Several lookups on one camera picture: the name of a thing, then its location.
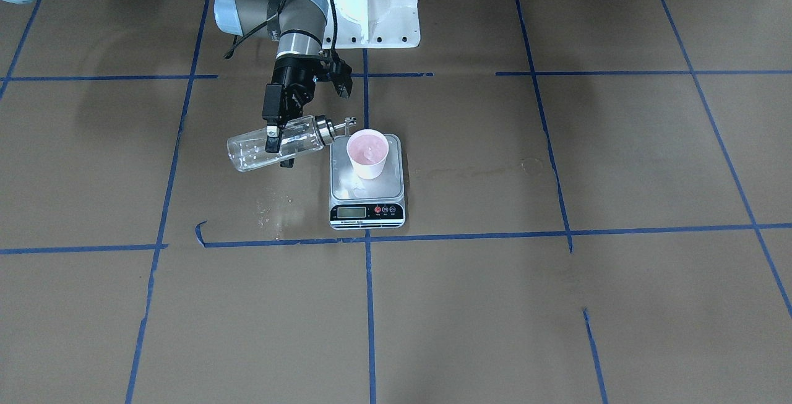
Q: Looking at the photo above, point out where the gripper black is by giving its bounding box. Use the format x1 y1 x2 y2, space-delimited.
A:
262 56 324 169

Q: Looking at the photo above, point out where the white pillar with base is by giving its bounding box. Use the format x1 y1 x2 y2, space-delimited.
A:
320 0 421 49

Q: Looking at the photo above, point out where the glass sauce bottle metal spout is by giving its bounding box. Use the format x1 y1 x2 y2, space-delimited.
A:
226 114 358 173

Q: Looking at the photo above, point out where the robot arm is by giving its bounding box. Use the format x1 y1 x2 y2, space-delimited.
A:
214 0 351 172

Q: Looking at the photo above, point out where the pink plastic cup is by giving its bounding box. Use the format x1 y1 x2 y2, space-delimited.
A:
346 129 390 179

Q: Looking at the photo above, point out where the digital kitchen scale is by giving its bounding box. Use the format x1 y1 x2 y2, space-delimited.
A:
329 134 407 230

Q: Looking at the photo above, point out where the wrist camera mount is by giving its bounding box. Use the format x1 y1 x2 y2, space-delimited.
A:
319 49 353 98

